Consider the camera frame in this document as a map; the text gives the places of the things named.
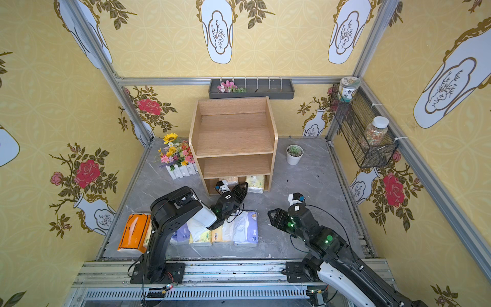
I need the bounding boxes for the artificial flowers white fence planter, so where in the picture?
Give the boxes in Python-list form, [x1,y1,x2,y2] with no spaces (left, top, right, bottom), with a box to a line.
[158,133,199,180]

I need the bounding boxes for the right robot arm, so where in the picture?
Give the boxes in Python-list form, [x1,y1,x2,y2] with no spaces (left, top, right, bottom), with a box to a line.
[268,203,426,306]

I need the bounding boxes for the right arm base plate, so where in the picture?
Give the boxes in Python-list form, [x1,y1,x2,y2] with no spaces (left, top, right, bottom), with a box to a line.
[281,259,340,283]

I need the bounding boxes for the dark wall hook rack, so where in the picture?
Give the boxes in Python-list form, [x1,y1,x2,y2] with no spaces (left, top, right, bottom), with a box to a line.
[208,77,295,100]

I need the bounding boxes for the pink flower on rack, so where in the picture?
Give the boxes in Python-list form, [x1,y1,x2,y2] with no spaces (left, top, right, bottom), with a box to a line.
[217,80,246,93]

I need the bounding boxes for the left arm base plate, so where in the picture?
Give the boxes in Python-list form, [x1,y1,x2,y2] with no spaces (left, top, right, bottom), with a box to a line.
[130,262,185,285]

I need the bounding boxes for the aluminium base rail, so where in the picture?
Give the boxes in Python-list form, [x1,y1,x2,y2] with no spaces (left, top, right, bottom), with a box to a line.
[64,258,400,307]

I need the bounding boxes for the black wire wall basket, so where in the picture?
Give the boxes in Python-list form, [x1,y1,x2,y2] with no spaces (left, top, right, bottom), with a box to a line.
[326,84,399,168]

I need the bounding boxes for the yellow floral pack bottom shelf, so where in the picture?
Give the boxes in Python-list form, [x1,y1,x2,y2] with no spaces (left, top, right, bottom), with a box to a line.
[245,175,265,194]

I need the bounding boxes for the white purple tissue pack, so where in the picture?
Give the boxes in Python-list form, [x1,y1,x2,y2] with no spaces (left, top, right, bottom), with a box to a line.
[232,211,259,247]

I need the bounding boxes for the small cactus white pot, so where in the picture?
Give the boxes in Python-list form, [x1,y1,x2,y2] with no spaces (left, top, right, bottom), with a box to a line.
[286,145,304,166]

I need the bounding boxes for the peach tissue pack bottom shelf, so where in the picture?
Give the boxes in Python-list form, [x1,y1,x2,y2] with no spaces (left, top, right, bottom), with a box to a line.
[223,177,239,186]

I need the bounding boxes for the green-yellow tissue pack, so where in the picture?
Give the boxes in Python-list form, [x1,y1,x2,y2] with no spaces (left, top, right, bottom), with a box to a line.
[143,223,152,249]

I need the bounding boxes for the wooden three-tier shelf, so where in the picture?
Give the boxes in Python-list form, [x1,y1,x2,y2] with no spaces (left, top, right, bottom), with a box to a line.
[189,97,278,195]

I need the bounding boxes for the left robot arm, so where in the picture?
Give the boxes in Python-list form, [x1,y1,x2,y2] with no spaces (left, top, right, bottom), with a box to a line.
[131,180,249,283]

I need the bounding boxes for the clear jar white lid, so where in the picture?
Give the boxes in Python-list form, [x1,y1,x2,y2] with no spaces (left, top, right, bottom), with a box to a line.
[361,116,389,149]

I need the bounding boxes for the yellow tissue pack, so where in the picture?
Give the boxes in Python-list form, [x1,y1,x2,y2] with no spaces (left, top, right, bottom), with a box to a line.
[187,219,212,246]

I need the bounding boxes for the orange tissue pack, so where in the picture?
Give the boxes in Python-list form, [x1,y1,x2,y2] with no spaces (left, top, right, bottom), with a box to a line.
[117,213,151,255]

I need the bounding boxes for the printed lidded jar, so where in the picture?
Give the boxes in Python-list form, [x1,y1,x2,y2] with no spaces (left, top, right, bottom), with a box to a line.
[338,76,361,102]

